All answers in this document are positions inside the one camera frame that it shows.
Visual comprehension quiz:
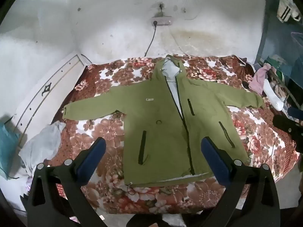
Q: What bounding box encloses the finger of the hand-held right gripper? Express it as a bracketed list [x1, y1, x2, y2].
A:
[272, 115, 303, 135]

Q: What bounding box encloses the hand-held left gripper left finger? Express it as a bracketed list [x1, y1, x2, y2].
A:
[25, 137, 112, 227]

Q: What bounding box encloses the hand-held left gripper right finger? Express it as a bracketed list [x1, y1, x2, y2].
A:
[196, 137, 281, 227]

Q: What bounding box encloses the green hooded jacket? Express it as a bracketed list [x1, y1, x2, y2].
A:
[63, 54, 266, 188]

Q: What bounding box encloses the metal clothes rack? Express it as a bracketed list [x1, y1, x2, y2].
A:
[254, 0, 303, 114]

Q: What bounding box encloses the dark blue cloth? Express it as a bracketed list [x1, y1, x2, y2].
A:
[287, 106, 303, 126]

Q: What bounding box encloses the white sock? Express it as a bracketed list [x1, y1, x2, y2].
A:
[263, 79, 284, 111]

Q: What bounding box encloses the floral blanket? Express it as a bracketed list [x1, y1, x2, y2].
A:
[44, 54, 300, 214]

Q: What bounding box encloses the pink cloth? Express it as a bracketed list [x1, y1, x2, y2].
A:
[248, 64, 271, 95]

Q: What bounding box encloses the grey cloth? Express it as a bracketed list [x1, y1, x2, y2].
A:
[18, 120, 67, 171]

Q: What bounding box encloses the green cloth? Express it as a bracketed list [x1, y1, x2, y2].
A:
[265, 55, 286, 81]

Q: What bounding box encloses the teal hanging garment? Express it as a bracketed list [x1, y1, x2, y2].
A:
[290, 32, 303, 86]

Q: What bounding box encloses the white bed headboard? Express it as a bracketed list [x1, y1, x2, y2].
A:
[14, 52, 93, 147]

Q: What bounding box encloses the teal cloth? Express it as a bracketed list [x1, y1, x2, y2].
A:
[0, 123, 22, 178]

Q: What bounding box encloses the white striped garment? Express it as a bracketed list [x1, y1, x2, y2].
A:
[277, 0, 301, 23]

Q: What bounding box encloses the black power cable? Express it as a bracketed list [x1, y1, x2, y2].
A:
[144, 21, 158, 57]

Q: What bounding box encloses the wall power strip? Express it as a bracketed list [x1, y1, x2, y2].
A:
[151, 16, 173, 26]

